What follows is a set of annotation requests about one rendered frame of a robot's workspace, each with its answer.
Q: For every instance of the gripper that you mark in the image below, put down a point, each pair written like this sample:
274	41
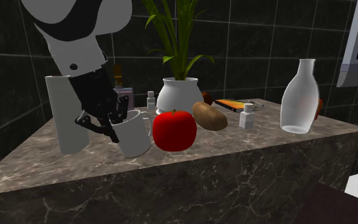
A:
93	91

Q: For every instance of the white mug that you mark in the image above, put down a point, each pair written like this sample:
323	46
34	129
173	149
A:
132	136

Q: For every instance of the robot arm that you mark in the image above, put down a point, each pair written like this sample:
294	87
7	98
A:
73	40

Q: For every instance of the pale pink box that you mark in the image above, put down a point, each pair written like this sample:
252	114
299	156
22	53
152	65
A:
129	97

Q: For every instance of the amber bottle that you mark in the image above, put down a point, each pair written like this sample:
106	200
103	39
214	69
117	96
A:
118	76

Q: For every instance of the small white shaker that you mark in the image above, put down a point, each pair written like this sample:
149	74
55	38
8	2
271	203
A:
151	100
247	119

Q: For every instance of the red apple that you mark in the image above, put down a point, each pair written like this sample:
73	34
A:
174	131

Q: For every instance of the green plant in white pot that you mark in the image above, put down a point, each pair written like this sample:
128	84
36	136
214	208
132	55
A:
177	94

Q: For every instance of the dark red round fruit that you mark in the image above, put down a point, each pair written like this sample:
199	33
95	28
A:
207	97

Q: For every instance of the brown potato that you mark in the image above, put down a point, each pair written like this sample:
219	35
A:
211	118

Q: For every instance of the orange and black book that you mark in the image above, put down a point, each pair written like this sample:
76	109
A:
233	104

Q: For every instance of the grey pen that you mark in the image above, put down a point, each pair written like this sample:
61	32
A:
256	103

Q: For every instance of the white glass bottle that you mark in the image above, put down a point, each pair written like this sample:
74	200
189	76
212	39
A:
299	102

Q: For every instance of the orange rounded object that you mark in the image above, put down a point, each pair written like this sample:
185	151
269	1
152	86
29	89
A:
319	108

